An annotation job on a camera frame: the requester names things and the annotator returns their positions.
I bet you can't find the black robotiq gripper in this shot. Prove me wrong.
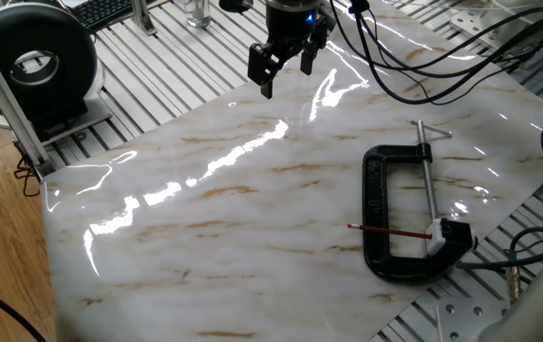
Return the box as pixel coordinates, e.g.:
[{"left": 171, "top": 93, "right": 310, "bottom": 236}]
[{"left": 247, "top": 0, "right": 335, "bottom": 100}]

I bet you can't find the red pencil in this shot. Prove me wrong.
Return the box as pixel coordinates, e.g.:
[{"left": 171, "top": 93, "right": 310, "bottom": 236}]
[{"left": 346, "top": 223, "right": 433, "bottom": 238}]

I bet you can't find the white and black pencil sharpener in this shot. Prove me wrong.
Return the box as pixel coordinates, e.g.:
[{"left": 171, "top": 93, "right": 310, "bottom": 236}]
[{"left": 424, "top": 217, "right": 476, "bottom": 258}]

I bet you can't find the black round knob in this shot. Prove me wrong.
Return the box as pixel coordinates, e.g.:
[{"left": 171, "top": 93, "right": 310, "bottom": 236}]
[{"left": 217, "top": 0, "right": 254, "bottom": 14}]

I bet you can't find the clear drinking glass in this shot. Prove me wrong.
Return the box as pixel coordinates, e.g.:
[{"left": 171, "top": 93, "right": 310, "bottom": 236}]
[{"left": 183, "top": 0, "right": 212, "bottom": 29}]

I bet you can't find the black metal c-clamp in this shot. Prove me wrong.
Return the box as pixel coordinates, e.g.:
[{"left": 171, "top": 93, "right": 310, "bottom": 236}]
[{"left": 361, "top": 119, "right": 479, "bottom": 285}]

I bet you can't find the glossy marble pattern sheet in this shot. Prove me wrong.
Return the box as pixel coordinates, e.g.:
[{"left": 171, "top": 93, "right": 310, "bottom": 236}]
[{"left": 41, "top": 0, "right": 543, "bottom": 342}]

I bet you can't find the black keyboard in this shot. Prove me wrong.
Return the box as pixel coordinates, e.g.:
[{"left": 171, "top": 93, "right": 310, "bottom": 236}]
[{"left": 70, "top": 0, "right": 159, "bottom": 29}]

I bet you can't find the silver perforated mounting plate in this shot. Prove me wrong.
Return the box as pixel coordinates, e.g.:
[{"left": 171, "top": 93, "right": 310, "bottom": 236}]
[{"left": 449, "top": 9, "right": 515, "bottom": 48}]

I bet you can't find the small aluminium bracket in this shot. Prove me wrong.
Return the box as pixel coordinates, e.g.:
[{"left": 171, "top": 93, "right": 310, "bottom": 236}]
[{"left": 131, "top": 0, "right": 158, "bottom": 37}]

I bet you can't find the black ring-shaped device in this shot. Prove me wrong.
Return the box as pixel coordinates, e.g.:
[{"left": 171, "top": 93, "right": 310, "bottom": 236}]
[{"left": 0, "top": 2, "right": 114, "bottom": 146}]

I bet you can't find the aluminium frame post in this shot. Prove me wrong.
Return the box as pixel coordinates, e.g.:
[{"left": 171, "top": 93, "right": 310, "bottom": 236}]
[{"left": 0, "top": 18, "right": 57, "bottom": 177}]

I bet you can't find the blue-grey cable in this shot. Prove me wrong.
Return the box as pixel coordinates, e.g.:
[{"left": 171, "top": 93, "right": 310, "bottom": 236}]
[{"left": 456, "top": 225, "right": 543, "bottom": 273}]

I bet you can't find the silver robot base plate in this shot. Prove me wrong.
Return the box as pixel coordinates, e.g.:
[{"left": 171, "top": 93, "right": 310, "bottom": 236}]
[{"left": 435, "top": 296, "right": 513, "bottom": 342}]

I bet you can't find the metal cable connector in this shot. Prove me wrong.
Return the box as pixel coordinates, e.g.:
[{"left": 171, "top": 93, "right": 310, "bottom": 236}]
[{"left": 505, "top": 264, "right": 523, "bottom": 304}]

